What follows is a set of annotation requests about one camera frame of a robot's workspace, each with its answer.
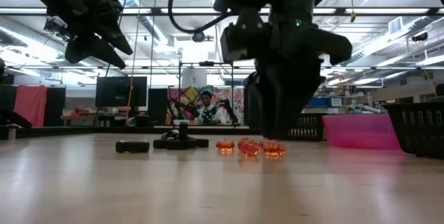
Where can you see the black background rig frame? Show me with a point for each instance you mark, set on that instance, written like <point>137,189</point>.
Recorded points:
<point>206,63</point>

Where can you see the black partition panel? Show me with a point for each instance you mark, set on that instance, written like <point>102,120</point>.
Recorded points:
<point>157,106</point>
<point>55,106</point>
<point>249,113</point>
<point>7,95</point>

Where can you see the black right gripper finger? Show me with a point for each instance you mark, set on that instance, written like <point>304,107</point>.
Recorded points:
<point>260,95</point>
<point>288,102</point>

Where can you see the black slotted plastic basket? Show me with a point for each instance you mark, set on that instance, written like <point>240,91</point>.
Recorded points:
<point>416,130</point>
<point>312,127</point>

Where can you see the black overhead camera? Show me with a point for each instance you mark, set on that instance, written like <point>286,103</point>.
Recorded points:
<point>198,37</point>

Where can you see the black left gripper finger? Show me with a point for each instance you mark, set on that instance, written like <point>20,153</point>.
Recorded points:
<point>119,42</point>
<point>93,52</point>

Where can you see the white container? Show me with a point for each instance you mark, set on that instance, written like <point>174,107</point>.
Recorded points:
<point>194,78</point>

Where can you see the black ceiling speaker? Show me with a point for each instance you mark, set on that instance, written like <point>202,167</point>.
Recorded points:
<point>419,37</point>

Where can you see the small pale plastic skull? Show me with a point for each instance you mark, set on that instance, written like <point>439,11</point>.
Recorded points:
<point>170,134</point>

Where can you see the black slanted rod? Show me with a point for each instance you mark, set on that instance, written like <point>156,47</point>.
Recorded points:
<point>15,117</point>

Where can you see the white ceiling vent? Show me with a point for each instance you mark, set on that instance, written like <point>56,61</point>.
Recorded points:
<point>395,25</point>

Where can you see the small orange plastic pumpkin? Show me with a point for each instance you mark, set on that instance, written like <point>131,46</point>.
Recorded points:
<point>274,148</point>
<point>249,147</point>
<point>225,145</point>

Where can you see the pink plastic bowl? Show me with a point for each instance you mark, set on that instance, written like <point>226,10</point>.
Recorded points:
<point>360,132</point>

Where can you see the black overhead light beam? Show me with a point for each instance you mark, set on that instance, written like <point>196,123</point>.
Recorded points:
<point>156,10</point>

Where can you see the cluttered background table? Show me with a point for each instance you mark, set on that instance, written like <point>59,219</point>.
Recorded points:
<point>79,116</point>

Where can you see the yellow pole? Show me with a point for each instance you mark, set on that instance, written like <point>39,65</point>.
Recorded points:
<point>131,92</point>

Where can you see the colourful patterned backdrop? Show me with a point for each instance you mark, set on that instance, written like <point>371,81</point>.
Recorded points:
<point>184,95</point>

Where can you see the red cloth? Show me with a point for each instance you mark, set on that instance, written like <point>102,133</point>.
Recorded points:
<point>31,106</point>

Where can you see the black block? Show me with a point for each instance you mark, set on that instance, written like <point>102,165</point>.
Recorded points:
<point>133,147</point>

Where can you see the white pipe object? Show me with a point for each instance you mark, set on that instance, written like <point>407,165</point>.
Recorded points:
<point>367,109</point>

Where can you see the black monitor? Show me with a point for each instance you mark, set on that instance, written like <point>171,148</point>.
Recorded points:
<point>121,92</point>

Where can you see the person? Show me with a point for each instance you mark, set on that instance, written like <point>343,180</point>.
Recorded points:
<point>209,113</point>

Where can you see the black metal table frame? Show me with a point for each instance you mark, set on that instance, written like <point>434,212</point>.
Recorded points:
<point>104,131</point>

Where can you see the blue storage bins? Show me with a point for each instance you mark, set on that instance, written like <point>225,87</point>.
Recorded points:
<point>329,102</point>

